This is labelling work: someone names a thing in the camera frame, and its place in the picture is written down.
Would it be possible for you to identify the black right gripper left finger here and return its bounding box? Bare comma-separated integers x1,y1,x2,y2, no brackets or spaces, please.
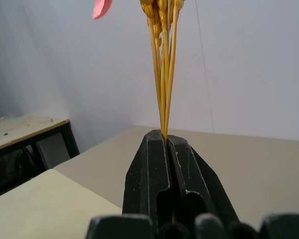
122,129,174,229

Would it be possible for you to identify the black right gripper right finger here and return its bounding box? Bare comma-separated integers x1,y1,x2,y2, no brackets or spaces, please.
166,134,240,227

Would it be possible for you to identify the yellow wheat stalk bouquet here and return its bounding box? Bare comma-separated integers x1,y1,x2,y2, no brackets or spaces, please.
140,0,185,146

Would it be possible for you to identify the pink flower petal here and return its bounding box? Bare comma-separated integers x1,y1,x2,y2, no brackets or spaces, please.
92,0,115,20

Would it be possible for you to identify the black-framed wooden side table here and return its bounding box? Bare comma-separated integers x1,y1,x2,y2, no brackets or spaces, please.
0,115,81,200

